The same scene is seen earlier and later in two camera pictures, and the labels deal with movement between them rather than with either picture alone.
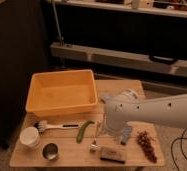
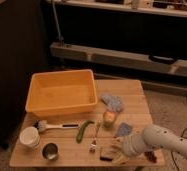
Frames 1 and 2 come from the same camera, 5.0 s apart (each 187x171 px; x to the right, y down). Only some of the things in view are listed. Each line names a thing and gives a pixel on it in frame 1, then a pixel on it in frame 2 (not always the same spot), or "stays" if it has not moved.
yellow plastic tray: (59, 92) stays
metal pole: (60, 38) stays
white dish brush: (43, 125) stays
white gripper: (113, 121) -> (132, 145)
